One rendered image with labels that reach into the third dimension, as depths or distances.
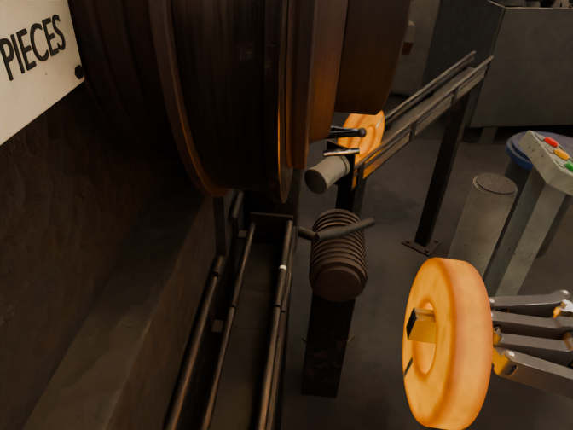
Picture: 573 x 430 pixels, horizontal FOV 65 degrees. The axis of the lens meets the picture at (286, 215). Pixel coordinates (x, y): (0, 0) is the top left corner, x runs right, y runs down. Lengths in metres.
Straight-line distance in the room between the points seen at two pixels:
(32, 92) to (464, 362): 0.35
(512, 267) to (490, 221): 0.25
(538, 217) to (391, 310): 0.55
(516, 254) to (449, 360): 1.19
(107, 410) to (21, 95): 0.21
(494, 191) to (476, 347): 0.99
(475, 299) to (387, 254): 1.45
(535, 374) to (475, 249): 1.02
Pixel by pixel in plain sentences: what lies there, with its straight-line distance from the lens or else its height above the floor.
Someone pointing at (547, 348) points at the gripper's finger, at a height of 0.85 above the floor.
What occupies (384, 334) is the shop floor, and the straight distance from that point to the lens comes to 1.57.
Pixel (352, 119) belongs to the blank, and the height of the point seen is 0.77.
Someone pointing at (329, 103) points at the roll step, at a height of 1.03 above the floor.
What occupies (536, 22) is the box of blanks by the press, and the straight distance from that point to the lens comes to 2.72.
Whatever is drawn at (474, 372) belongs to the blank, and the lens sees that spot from 0.41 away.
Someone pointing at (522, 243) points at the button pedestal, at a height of 0.32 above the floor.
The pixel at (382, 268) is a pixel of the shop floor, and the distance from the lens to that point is 1.79.
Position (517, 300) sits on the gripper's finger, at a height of 0.85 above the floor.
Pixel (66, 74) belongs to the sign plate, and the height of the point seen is 1.07.
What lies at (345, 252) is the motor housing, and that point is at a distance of 1.00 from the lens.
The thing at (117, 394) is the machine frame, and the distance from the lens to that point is 0.37.
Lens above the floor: 1.17
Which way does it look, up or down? 36 degrees down
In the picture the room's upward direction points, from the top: 3 degrees clockwise
